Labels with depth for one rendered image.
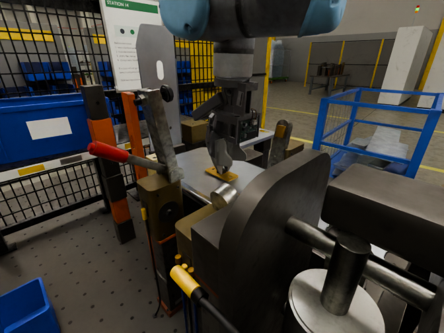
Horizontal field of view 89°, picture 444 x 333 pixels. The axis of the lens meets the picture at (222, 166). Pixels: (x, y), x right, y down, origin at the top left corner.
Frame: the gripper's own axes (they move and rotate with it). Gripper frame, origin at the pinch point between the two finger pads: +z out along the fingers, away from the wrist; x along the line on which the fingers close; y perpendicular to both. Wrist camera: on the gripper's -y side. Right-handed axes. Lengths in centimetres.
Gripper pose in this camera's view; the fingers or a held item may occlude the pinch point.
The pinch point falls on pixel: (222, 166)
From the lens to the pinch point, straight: 54.4
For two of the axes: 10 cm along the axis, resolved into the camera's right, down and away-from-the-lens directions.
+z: -0.3, 8.9, 4.5
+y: 6.9, 3.4, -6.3
